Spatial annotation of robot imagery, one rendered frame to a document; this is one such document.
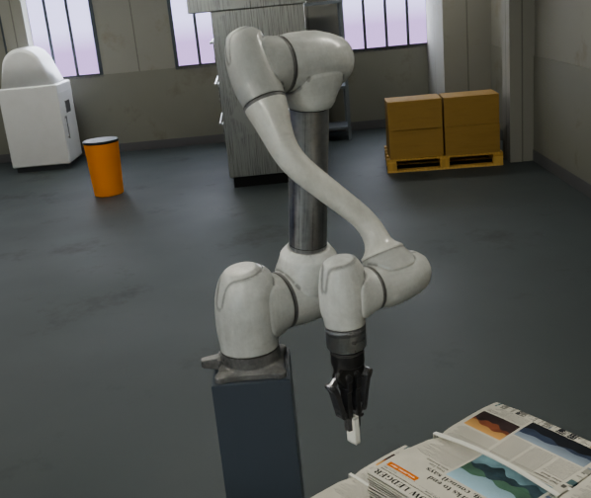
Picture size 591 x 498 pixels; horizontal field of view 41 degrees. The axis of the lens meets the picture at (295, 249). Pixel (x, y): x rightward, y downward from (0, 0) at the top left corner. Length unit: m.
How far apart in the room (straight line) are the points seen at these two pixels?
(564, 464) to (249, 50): 1.06
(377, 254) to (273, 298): 0.35
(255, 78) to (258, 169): 6.77
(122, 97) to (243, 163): 3.53
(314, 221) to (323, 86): 0.35
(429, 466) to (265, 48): 0.95
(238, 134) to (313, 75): 6.62
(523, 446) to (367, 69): 10.04
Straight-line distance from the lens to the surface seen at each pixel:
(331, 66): 1.89
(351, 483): 1.93
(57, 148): 10.96
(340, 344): 1.73
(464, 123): 8.62
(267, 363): 2.04
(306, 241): 2.03
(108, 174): 8.90
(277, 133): 1.76
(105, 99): 11.69
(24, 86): 11.00
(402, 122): 8.55
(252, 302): 1.97
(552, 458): 1.59
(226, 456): 2.14
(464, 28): 10.39
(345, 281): 1.67
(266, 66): 1.80
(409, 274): 1.78
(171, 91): 11.52
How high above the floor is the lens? 1.92
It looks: 18 degrees down
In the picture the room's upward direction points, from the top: 5 degrees counter-clockwise
